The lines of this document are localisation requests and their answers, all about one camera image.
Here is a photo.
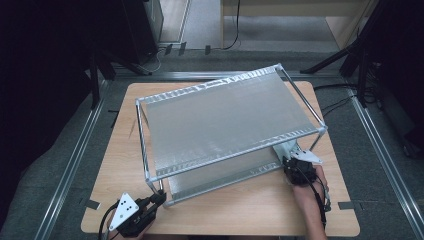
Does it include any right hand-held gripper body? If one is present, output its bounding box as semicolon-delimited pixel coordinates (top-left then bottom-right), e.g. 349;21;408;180
282;149;324;186

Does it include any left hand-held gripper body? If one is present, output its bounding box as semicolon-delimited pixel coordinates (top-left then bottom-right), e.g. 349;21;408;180
108;192;156;239

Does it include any light blue cloth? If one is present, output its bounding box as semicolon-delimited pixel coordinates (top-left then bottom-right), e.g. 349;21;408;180
273;139;301;159

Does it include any silver metal-frame shelf rack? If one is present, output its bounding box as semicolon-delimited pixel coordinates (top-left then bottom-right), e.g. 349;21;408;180
134;63;329;208

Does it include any person's right hand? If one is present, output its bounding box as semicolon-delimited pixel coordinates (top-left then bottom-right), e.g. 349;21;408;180
289;164;330;201

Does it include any person's left hand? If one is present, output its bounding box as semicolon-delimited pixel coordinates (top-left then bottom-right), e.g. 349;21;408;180
107;230;128;240

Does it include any grey table tape mark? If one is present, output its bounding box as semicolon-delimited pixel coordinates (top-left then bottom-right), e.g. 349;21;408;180
337;200;356;211
84;198;101;211

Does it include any black tripod stand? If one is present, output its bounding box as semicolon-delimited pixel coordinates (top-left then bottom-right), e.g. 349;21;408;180
299;0;383;108
87;49;154;110

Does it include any black curtain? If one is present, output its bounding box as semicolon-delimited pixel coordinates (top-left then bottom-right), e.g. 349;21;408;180
0;0;101;229

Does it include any beige wooden desk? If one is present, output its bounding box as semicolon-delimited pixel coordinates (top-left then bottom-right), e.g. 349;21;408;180
219;0;381;51

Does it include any black computer tower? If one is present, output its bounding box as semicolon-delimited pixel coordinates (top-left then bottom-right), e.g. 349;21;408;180
121;0;165;65

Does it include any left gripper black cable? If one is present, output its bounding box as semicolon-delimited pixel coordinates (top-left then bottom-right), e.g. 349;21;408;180
98;200;122;240

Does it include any aluminium floor rail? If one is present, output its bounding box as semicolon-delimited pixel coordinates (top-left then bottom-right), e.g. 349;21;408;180
34;79;109;240
348;89;424;240

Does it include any black floor cable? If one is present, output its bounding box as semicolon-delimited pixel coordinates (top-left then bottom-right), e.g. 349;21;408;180
321;95;356;118
221;0;242;51
313;83;359;92

